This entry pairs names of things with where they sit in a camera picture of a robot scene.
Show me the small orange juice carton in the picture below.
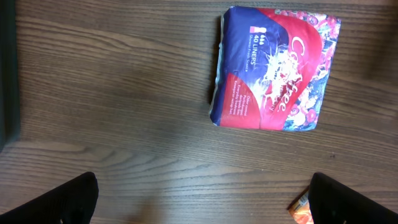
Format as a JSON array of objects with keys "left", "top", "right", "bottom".
[{"left": 287, "top": 186, "right": 314, "bottom": 224}]

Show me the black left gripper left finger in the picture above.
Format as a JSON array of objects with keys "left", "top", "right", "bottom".
[{"left": 1, "top": 172, "right": 99, "bottom": 224}]

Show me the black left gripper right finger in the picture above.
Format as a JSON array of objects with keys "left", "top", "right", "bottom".
[{"left": 308, "top": 172, "right": 397, "bottom": 224}]

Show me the grey plastic basket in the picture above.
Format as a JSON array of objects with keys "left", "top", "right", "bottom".
[{"left": 1, "top": 0, "right": 21, "bottom": 148}]

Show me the red purple pouch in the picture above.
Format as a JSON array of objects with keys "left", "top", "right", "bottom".
[{"left": 210, "top": 6, "right": 341, "bottom": 131}]

